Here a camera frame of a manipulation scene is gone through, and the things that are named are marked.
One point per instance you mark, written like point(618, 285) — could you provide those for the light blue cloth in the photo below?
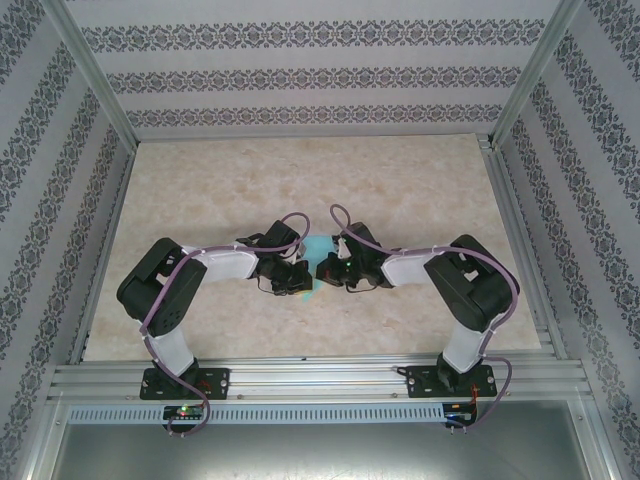
point(317, 250)

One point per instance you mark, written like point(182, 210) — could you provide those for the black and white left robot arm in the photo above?
point(150, 290)

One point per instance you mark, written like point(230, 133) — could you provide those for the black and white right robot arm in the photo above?
point(475, 290)

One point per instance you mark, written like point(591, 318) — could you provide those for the grey metal sheet panel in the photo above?
point(320, 452)

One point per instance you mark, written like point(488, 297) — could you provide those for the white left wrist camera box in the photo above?
point(301, 251)

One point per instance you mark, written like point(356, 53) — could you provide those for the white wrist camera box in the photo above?
point(301, 251)
point(341, 245)

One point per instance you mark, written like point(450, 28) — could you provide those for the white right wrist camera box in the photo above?
point(341, 245)

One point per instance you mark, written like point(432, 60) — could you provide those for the aluminium mounting rail beam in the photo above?
point(310, 380)

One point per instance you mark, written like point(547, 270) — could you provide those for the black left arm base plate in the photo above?
point(220, 382)

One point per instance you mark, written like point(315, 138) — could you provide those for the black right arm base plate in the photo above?
point(417, 382)

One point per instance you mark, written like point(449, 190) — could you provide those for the aluminium table side rail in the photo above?
point(520, 240)
point(102, 250)

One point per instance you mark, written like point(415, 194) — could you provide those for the aluminium frame post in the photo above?
point(90, 70)
point(535, 70)

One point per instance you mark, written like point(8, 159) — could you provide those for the aluminium frame leg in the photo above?
point(595, 440)
point(42, 440)

